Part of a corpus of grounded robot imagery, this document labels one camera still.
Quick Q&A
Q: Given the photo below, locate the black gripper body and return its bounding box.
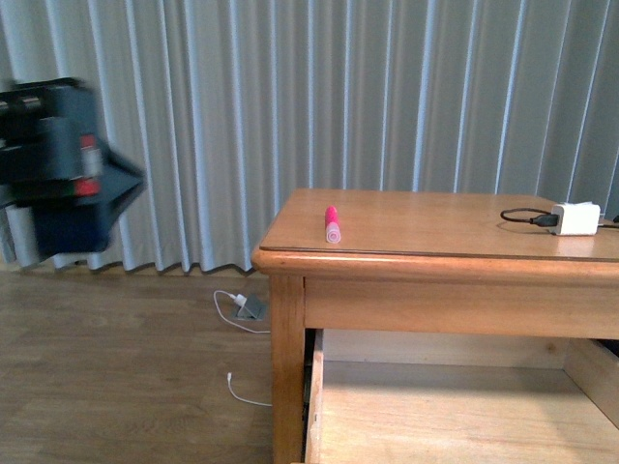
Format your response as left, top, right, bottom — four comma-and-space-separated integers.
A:
1, 77, 145, 258

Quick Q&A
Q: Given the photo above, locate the pink marker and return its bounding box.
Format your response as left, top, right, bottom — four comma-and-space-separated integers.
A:
325, 205, 341, 244

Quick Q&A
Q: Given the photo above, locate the wooden top drawer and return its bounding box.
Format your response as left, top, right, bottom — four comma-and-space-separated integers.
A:
304, 330, 618, 463

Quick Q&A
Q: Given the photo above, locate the grey pleated curtain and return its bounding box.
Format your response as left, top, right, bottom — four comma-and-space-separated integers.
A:
1, 1, 618, 271

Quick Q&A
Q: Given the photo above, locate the white plug charger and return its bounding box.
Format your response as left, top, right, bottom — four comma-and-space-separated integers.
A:
233, 294, 247, 306

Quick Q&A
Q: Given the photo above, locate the grey floor socket box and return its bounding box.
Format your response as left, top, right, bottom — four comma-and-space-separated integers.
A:
234, 294, 268, 321

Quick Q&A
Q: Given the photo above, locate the wooden nightstand cabinet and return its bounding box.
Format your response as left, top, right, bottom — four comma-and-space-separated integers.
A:
252, 189, 618, 463

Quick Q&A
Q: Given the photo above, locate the white power adapter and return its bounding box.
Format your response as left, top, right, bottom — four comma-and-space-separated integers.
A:
550, 202, 601, 236

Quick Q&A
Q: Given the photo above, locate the white charging cable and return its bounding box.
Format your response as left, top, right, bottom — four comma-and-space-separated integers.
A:
213, 289, 274, 407

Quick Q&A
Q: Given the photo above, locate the black usb cable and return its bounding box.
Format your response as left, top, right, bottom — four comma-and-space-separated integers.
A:
500, 208, 560, 231

